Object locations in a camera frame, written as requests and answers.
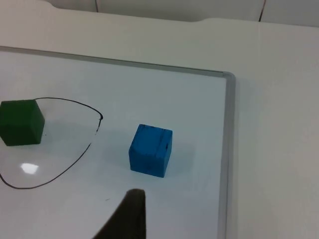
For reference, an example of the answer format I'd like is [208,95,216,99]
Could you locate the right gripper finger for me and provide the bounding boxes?
[93,188,147,239]

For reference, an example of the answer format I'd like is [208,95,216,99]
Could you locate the blue cube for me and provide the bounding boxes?
[128,123,173,179]

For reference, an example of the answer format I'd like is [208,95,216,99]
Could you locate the grey-framed whiteboard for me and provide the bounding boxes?
[0,46,237,239]

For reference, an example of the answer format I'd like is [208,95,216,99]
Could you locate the green cube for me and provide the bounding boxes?
[0,99,46,147]

